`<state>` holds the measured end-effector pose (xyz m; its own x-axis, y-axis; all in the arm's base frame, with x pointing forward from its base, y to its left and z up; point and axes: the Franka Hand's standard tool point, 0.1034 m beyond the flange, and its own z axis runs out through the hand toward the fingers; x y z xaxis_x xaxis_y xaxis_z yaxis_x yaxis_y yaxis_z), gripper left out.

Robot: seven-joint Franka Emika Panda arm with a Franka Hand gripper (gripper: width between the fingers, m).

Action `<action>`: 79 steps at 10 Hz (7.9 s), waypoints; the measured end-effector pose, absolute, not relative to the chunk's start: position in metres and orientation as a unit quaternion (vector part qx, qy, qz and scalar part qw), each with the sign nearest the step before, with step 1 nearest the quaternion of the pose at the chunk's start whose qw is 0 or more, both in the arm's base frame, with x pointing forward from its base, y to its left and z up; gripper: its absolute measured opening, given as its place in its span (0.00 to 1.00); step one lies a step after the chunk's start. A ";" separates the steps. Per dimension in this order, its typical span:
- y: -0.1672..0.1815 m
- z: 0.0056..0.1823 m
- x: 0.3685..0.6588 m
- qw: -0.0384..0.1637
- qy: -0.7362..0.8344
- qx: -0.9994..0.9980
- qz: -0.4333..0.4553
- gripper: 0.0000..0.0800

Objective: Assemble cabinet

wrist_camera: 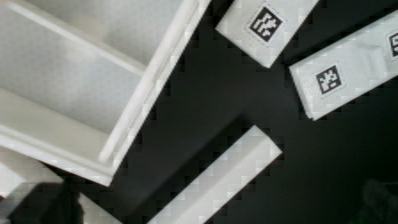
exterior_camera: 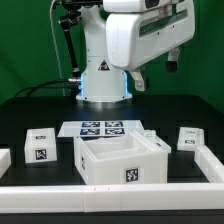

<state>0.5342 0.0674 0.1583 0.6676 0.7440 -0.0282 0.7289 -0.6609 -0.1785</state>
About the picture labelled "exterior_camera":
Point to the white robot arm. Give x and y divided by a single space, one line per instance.
123 35

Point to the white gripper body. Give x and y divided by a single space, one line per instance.
172 61

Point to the white front fence rail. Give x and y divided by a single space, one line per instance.
103 198

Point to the white cabinet body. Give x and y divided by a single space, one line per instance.
131 159

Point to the white door panel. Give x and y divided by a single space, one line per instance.
40 145
189 138

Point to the white right fence rail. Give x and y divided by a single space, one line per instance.
209 164

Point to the white base tag plate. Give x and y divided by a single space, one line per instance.
99 128

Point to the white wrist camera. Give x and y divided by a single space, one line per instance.
140 80

